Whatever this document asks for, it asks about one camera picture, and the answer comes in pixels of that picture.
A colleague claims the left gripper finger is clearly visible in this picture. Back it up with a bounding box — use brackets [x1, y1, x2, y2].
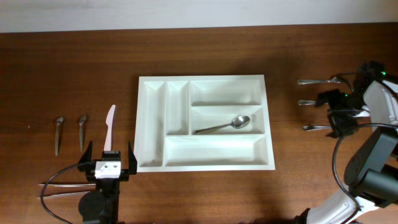
[79, 141, 93, 164]
[128, 141, 137, 175]

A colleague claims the metal fork top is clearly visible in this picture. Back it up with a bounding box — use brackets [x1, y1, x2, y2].
[297, 77, 343, 85]

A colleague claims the metal fork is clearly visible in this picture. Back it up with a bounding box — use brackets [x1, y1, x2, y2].
[297, 77, 343, 85]
[298, 100, 316, 106]

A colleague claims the metal spoon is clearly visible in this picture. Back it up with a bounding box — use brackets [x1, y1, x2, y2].
[194, 115, 251, 134]
[302, 125, 331, 131]

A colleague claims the metal spoon bottom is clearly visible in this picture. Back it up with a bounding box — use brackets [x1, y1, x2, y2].
[194, 115, 251, 134]

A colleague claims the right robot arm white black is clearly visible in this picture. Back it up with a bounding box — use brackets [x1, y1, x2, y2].
[293, 61, 397, 224]

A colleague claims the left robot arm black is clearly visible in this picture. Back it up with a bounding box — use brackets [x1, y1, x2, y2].
[78, 142, 137, 224]

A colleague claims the pink plastic knife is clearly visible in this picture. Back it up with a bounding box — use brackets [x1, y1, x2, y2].
[104, 105, 116, 151]

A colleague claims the small metal teaspoon right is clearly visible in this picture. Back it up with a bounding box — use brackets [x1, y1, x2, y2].
[78, 114, 87, 152]

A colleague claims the small metal teaspoon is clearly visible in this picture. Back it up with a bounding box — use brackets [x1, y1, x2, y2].
[78, 114, 87, 152]
[55, 116, 64, 156]

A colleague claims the small metal teaspoon left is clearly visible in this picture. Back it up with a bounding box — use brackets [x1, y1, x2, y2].
[55, 116, 64, 156]

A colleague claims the white plastic cutlery tray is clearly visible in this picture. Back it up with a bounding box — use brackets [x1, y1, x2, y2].
[134, 75, 275, 172]

